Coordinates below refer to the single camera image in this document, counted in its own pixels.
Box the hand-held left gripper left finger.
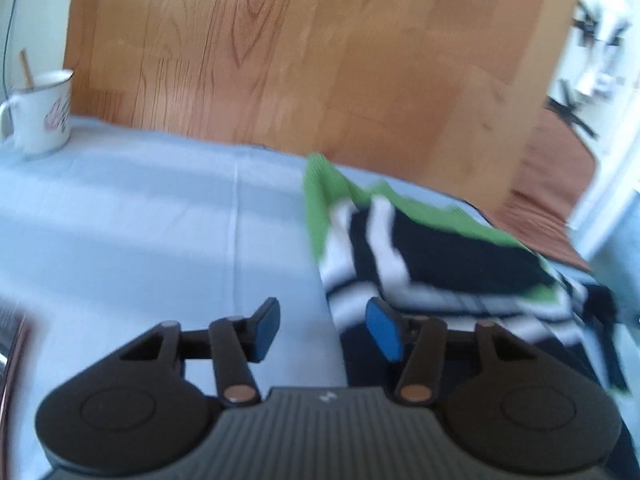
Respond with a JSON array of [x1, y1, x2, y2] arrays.
[[120, 297, 281, 406]]

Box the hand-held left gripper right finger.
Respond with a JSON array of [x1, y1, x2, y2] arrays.
[[365, 297, 538, 406]]

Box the green black white striped sweater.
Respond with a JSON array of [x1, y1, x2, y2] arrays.
[[302, 154, 632, 394]]

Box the light blue striped bed sheet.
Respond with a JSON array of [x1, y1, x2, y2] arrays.
[[0, 115, 640, 480]]

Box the brown seat mat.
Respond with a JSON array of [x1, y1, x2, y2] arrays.
[[492, 110, 602, 272]]

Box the smartphone in clear case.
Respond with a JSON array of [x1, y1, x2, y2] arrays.
[[0, 299, 32, 413]]

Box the black tape cross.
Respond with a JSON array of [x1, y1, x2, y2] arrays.
[[546, 79, 600, 140]]

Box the white enamel mug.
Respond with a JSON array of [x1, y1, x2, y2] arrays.
[[0, 69, 75, 156]]

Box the wooden spoon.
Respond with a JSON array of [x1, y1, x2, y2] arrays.
[[19, 50, 36, 89]]

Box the white power strip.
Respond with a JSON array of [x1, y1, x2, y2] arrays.
[[574, 0, 632, 97]]

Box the wood-grain wall sheet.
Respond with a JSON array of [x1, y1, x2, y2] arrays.
[[62, 0, 577, 217]]

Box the thin dark wall cable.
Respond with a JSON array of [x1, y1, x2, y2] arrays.
[[0, 0, 22, 107]]

